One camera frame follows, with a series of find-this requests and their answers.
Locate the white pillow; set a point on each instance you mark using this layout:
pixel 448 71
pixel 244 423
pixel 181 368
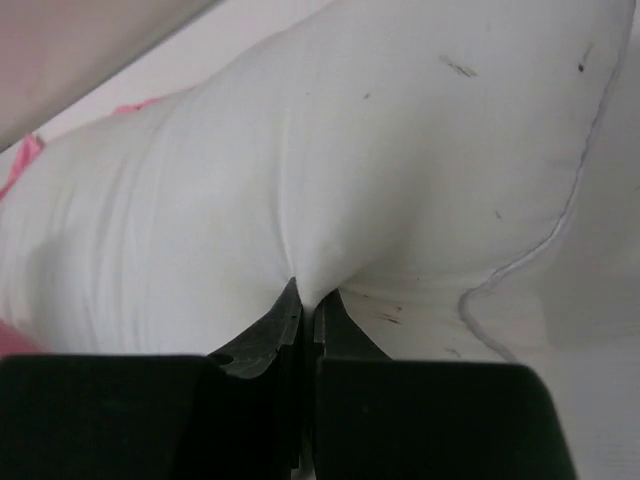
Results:
pixel 404 152

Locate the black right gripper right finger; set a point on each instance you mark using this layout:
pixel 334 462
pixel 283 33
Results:
pixel 373 417

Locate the pink pillowcase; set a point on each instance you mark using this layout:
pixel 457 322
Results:
pixel 12 341

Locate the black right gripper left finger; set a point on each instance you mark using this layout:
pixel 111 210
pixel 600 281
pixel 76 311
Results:
pixel 227 415

